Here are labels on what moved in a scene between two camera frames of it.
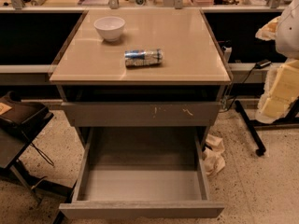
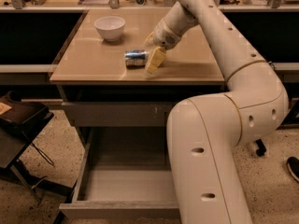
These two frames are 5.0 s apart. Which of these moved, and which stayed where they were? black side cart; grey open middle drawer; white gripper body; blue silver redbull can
Moved: white gripper body
Stayed: blue silver redbull can; grey open middle drawer; black side cart
